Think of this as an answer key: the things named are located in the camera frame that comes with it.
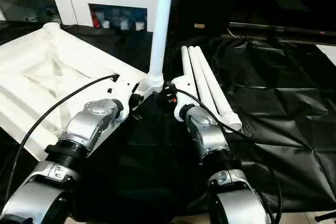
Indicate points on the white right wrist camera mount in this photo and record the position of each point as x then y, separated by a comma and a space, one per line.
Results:
183, 87

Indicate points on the white plastic table top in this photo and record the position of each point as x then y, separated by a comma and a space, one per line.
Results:
39, 64

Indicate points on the small gold tag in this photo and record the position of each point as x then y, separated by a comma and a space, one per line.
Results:
199, 25

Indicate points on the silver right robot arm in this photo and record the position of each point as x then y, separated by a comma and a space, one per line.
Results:
207, 134

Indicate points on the black mat cloth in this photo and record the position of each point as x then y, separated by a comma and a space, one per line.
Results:
262, 90

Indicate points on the white plastic table leg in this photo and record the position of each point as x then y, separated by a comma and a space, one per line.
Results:
202, 77
160, 24
185, 61
210, 77

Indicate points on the white flat board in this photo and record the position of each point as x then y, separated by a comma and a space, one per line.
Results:
328, 53

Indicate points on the black tripod leg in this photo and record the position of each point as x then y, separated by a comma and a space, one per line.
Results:
325, 213

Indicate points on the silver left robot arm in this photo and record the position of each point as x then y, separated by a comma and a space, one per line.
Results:
86, 124

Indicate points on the white cup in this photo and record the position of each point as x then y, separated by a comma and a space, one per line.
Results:
106, 23
123, 25
140, 26

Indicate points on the red carton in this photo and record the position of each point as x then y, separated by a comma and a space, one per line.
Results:
96, 19

